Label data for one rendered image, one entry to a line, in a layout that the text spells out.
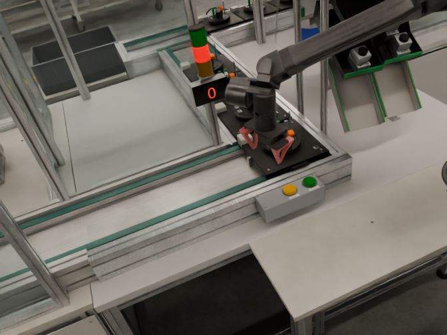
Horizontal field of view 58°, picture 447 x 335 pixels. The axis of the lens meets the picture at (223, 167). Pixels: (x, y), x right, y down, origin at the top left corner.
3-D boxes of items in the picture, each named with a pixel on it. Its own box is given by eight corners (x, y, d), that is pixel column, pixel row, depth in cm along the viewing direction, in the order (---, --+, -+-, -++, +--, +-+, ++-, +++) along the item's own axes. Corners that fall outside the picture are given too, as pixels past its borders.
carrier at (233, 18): (245, 23, 243) (242, 2, 235) (207, 34, 238) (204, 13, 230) (229, 13, 261) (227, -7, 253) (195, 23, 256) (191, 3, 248)
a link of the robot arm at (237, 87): (274, 58, 94) (284, 68, 102) (231, 52, 99) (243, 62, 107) (261, 108, 95) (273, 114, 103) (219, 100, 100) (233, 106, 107)
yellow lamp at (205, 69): (215, 74, 128) (213, 60, 125) (201, 79, 127) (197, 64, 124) (209, 68, 131) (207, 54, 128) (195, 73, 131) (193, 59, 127)
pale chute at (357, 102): (380, 124, 139) (385, 121, 135) (344, 133, 139) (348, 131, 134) (357, 49, 142) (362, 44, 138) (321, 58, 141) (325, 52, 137)
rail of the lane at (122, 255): (351, 179, 139) (352, 155, 132) (100, 282, 122) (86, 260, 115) (342, 171, 143) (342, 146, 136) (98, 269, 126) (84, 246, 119)
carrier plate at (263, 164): (329, 155, 137) (329, 150, 135) (266, 179, 132) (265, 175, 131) (294, 122, 155) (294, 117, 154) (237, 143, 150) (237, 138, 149)
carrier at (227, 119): (292, 120, 156) (291, 92, 148) (236, 141, 151) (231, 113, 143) (265, 95, 174) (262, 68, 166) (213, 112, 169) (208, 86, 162)
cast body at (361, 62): (368, 70, 128) (374, 55, 122) (356, 74, 128) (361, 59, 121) (356, 51, 132) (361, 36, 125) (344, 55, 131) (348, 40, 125)
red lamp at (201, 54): (213, 59, 125) (209, 44, 121) (197, 64, 124) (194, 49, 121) (207, 54, 128) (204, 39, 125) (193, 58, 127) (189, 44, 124)
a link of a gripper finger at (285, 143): (275, 149, 113) (274, 121, 107) (294, 160, 109) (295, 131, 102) (257, 161, 110) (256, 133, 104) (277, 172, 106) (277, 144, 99)
